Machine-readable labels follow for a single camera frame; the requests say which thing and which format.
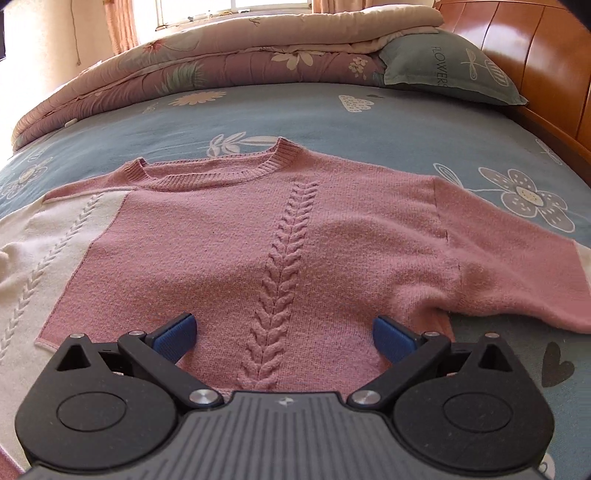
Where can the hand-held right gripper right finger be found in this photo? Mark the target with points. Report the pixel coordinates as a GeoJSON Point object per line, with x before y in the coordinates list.
{"type": "Point", "coordinates": [392, 337]}

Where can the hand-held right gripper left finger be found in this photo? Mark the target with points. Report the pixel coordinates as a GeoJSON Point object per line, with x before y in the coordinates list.
{"type": "Point", "coordinates": [178, 339]}

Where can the pink and white knit sweater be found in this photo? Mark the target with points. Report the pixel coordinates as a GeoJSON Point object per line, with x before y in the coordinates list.
{"type": "Point", "coordinates": [346, 240]}

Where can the blue floral bed sheet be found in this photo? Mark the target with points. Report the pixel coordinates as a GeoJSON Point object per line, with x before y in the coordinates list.
{"type": "Point", "coordinates": [300, 115]}

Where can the blue-grey printed pillow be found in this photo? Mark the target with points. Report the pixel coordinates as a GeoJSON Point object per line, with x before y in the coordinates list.
{"type": "Point", "coordinates": [443, 64]}

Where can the folded pink floral quilt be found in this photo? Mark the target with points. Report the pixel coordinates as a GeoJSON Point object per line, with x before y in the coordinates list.
{"type": "Point", "coordinates": [221, 64]}

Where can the wooden headboard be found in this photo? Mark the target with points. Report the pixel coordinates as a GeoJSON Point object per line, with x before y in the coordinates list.
{"type": "Point", "coordinates": [531, 50]}

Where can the pink striped curtain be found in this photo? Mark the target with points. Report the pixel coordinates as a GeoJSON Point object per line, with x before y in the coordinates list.
{"type": "Point", "coordinates": [332, 5]}
{"type": "Point", "coordinates": [124, 23]}

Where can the window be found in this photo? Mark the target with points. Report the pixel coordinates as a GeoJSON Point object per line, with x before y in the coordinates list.
{"type": "Point", "coordinates": [231, 4]}

